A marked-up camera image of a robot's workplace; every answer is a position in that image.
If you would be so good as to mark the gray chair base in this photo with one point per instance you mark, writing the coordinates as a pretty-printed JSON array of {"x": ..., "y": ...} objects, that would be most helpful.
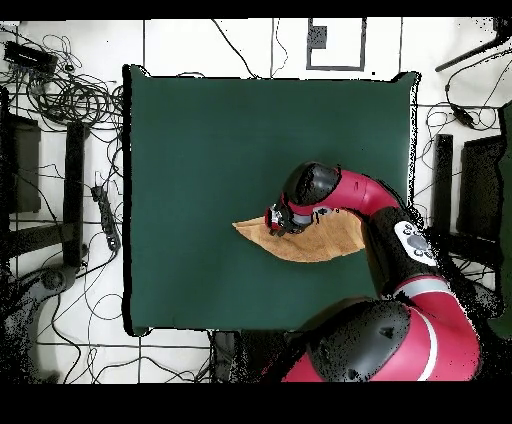
[{"x": 56, "y": 278}]

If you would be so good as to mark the black flat panel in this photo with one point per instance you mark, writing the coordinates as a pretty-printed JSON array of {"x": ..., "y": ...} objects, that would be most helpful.
[
  {"x": 480, "y": 188},
  {"x": 26, "y": 168}
]

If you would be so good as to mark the dark green table cloth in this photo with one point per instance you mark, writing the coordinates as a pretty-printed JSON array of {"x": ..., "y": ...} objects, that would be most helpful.
[{"x": 192, "y": 160}]

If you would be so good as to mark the black box device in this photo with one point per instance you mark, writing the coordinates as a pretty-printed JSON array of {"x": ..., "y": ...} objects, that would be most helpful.
[{"x": 28, "y": 58}]

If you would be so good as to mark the black tripod leg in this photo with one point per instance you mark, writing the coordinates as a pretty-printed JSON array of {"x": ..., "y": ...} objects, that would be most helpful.
[{"x": 468, "y": 54}]

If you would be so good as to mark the black stand bar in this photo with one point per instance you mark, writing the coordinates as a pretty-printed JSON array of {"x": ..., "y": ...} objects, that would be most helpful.
[
  {"x": 74, "y": 192},
  {"x": 443, "y": 180}
]

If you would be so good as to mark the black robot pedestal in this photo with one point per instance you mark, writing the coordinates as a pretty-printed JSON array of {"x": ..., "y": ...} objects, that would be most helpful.
[{"x": 248, "y": 356}]

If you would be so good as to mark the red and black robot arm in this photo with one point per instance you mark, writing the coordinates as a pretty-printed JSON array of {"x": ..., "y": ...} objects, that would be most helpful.
[{"x": 360, "y": 192}]

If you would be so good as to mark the yellow-orange terry towel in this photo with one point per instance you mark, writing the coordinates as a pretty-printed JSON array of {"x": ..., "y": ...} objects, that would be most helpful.
[{"x": 320, "y": 244}]

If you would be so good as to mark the small gray square plate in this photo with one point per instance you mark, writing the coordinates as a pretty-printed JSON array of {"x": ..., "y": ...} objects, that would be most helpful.
[{"x": 318, "y": 38}]

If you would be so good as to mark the black power strip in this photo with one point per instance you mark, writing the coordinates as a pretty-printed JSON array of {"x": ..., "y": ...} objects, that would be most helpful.
[{"x": 106, "y": 216}]

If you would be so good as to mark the gray square frame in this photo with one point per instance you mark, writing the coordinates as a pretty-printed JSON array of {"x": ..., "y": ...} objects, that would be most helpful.
[{"x": 363, "y": 44}]

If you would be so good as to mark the black power adapter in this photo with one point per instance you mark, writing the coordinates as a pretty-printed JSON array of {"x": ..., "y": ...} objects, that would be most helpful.
[{"x": 464, "y": 116}]

